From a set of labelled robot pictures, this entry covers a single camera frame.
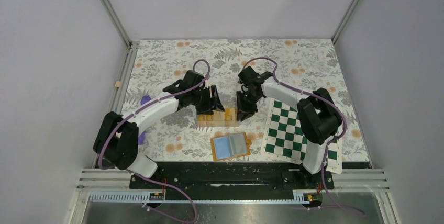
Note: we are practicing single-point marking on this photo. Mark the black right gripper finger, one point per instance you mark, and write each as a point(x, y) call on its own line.
point(248, 110)
point(240, 97)

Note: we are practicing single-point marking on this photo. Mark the green white chessboard mat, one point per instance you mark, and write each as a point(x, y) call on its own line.
point(283, 139)

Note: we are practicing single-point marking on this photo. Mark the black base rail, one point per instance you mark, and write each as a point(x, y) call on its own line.
point(239, 180)

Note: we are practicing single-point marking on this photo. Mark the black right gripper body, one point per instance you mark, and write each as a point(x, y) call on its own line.
point(248, 96)

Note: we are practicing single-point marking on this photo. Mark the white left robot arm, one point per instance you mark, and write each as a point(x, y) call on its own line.
point(118, 136)

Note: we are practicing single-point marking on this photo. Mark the floral patterned table mat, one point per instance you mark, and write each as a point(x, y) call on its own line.
point(306, 64)

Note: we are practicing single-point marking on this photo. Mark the orange leather card holder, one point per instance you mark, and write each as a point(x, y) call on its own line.
point(240, 146)

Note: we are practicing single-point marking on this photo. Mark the clear box of orange blocks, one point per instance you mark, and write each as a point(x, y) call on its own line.
point(226, 118)

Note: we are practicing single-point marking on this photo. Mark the aluminium frame rails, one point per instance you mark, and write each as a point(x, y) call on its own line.
point(104, 179)

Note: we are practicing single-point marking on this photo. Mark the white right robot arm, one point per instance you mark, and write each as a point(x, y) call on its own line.
point(320, 119)

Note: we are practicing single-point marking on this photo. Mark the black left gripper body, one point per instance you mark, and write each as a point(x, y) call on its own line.
point(204, 102)

